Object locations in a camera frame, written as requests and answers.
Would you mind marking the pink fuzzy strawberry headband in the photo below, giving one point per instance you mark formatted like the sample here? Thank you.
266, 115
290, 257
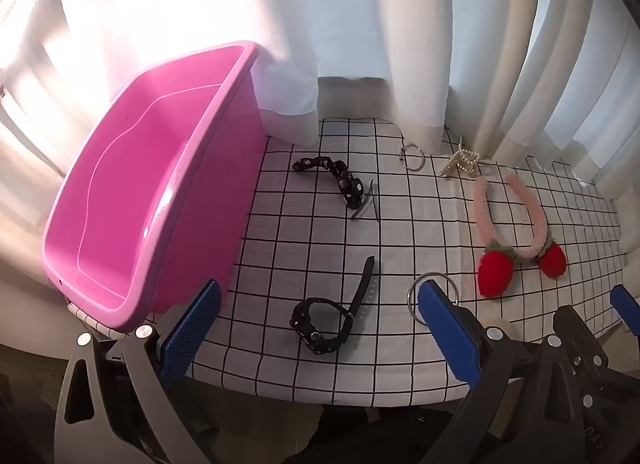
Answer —
481, 209

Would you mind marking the dark metal hair pin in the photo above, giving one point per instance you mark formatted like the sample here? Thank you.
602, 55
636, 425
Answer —
374, 204

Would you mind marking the white sheer curtain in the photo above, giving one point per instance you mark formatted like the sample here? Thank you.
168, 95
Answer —
200, 9

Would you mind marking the large silver bangle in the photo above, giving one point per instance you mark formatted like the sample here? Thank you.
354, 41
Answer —
410, 294

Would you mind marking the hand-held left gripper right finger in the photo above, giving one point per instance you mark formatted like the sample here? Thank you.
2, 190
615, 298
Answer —
445, 329

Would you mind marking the pink plastic tub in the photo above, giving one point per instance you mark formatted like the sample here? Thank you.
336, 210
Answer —
150, 169

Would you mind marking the white black grid cloth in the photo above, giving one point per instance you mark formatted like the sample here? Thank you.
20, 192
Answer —
425, 234

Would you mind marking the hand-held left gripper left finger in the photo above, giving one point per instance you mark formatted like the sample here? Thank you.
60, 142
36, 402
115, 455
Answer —
192, 329

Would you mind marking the pearl hair claw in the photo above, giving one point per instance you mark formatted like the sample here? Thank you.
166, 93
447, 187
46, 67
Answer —
457, 162

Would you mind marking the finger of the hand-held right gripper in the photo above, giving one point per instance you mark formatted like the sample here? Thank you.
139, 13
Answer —
580, 334
627, 311

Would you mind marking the black wrist watch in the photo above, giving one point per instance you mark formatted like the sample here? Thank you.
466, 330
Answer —
366, 276

